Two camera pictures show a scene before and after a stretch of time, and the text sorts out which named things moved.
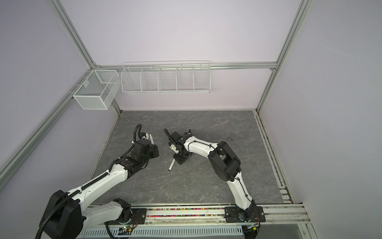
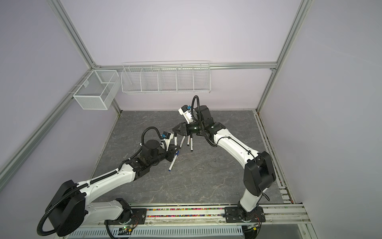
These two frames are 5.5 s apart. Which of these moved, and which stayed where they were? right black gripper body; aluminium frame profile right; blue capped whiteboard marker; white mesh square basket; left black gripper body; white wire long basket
Moved: left black gripper body; right black gripper body
Stayed: blue capped whiteboard marker; white wire long basket; white mesh square basket; aluminium frame profile right
